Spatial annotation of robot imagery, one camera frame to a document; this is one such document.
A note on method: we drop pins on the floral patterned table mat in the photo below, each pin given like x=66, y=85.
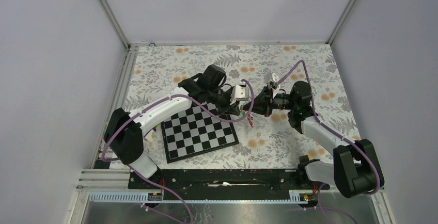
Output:
x=153, y=71

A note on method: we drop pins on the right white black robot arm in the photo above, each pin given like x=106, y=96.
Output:
x=355, y=169

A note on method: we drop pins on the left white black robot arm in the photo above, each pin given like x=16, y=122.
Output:
x=125, y=131

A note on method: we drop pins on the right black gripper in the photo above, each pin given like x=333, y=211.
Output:
x=264, y=102

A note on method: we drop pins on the black white chessboard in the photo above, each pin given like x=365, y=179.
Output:
x=193, y=132

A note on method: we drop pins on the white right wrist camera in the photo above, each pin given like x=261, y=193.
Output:
x=272, y=82

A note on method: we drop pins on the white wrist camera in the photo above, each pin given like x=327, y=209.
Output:
x=240, y=92
x=272, y=82

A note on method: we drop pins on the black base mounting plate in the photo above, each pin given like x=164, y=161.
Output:
x=206, y=182

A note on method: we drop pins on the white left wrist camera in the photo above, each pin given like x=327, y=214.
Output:
x=240, y=92

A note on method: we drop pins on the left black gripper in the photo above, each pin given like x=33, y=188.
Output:
x=228, y=108

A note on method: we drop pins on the grey slotted cable duct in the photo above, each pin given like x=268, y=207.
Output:
x=284, y=197

